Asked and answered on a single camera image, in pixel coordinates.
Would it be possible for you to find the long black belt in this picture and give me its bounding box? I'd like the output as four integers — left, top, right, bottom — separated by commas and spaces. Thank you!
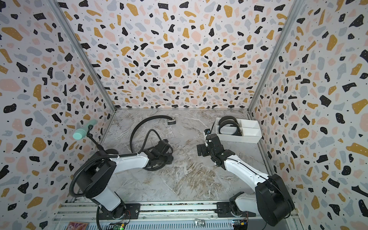
129, 115, 176, 172
218, 119, 242, 136

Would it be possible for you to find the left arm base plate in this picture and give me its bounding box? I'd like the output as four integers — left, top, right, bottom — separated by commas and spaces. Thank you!
96, 203, 141, 221

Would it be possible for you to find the aluminium rail frame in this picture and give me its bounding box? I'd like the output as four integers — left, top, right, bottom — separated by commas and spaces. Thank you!
50, 201, 303, 230

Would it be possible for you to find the white divided storage box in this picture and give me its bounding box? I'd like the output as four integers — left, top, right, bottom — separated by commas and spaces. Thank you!
214, 117, 262, 144

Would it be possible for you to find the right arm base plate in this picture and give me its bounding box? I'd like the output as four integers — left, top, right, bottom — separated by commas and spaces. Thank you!
215, 201, 256, 218

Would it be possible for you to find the black microphone stand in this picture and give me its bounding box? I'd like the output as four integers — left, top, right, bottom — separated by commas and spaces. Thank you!
86, 131, 118, 155

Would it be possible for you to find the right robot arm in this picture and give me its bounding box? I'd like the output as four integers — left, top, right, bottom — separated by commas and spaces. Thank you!
197, 134, 295, 227

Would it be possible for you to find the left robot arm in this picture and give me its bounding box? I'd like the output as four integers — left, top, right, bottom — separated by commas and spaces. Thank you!
70, 140, 173, 212

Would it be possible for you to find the pink printed card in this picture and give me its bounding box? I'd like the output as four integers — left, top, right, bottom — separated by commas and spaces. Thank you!
66, 221, 89, 230

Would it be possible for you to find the green foam microphone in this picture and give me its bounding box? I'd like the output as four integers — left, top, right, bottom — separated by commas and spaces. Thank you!
72, 119, 98, 140

